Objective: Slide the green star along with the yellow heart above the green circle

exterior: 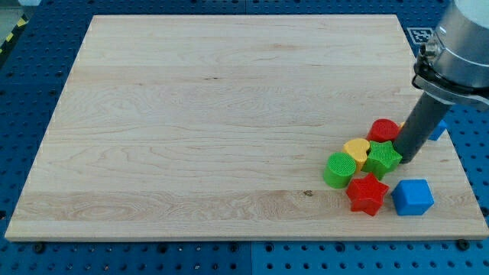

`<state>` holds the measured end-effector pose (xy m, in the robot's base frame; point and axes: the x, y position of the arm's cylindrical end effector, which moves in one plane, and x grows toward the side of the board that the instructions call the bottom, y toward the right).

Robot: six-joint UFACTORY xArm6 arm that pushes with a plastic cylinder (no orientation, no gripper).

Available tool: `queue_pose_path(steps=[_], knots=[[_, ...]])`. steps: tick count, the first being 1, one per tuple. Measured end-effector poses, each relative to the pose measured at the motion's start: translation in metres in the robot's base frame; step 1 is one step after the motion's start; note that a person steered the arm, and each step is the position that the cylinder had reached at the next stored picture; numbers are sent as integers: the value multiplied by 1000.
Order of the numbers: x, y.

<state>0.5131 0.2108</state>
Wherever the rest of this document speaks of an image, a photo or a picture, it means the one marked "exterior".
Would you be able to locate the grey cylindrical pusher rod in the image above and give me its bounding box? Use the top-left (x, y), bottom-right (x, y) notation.
top-left (393, 92), bottom-right (452, 163)

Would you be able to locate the green star block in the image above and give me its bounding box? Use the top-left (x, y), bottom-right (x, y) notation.
top-left (361, 141), bottom-right (403, 180)

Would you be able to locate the yellow heart block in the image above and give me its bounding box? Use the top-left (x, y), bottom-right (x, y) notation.
top-left (342, 138), bottom-right (371, 173)

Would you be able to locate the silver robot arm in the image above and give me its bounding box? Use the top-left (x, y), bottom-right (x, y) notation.
top-left (393, 0), bottom-right (488, 163)

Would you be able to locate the red star block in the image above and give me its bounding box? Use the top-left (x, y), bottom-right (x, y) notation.
top-left (346, 173), bottom-right (389, 216)

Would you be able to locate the blue block behind rod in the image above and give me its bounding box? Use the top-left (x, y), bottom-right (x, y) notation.
top-left (429, 120), bottom-right (448, 141)

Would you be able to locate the red cylinder block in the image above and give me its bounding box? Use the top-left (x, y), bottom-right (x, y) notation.
top-left (366, 118), bottom-right (400, 143)

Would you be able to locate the blue cube block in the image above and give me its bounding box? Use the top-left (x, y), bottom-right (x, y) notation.
top-left (391, 179), bottom-right (435, 216)

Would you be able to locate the fiducial marker tag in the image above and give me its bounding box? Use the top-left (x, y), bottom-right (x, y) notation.
top-left (407, 27), bottom-right (434, 45)

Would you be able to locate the green cylinder block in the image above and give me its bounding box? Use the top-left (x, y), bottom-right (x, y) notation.
top-left (323, 152), bottom-right (356, 189)

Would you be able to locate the wooden board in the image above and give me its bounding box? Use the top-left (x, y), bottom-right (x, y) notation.
top-left (5, 15), bottom-right (488, 242)

